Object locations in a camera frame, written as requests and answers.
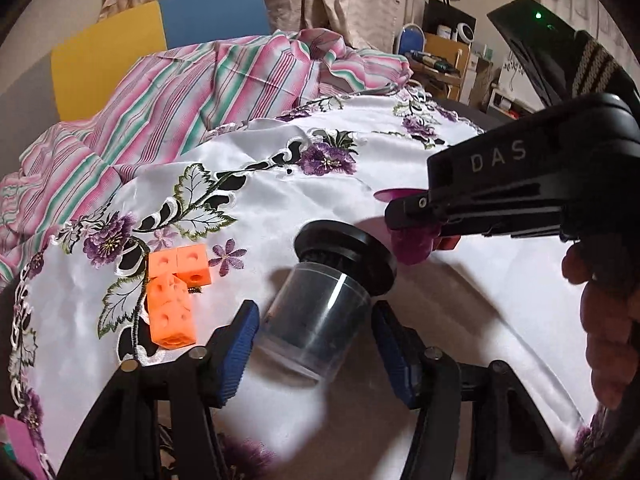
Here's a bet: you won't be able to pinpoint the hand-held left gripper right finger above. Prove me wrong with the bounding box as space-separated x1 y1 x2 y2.
371 301 576 480

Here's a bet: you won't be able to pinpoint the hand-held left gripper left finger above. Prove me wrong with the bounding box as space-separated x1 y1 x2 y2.
55 300 261 480

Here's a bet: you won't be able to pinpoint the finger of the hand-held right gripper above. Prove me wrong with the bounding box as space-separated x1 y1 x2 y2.
384 189 501 237

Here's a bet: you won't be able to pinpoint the purple plastic toy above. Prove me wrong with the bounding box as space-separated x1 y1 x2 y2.
374 186 442 266

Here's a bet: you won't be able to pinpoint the clear jar with black lid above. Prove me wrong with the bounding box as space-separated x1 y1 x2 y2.
255 220 399 379

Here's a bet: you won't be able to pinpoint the pink-rimmed white box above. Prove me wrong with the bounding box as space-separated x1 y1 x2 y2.
0 414 49 480

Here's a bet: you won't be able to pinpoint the person's right hand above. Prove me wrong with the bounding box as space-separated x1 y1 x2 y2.
561 240 640 411

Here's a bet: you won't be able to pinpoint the orange snap cube block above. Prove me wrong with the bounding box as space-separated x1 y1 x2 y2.
145 244 210 350

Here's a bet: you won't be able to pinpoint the white embroidered floral tablecloth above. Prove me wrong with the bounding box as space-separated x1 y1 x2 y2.
7 87 601 480

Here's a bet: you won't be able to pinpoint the white low cabinet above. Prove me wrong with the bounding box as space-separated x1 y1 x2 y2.
487 87 532 119

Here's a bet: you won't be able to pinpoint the wooden storage shelf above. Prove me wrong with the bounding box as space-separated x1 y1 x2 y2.
419 0 494 107

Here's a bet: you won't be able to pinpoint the blue folding chair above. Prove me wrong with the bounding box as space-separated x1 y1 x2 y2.
397 24 426 56

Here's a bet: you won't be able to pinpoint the beige patterned curtain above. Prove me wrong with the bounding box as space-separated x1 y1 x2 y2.
97 0 419 54

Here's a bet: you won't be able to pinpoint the pink green striped cloth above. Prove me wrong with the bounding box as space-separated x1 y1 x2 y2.
0 29 414 287

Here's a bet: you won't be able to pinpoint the grey yellow blue chair back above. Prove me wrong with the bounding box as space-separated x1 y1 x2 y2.
50 0 271 123

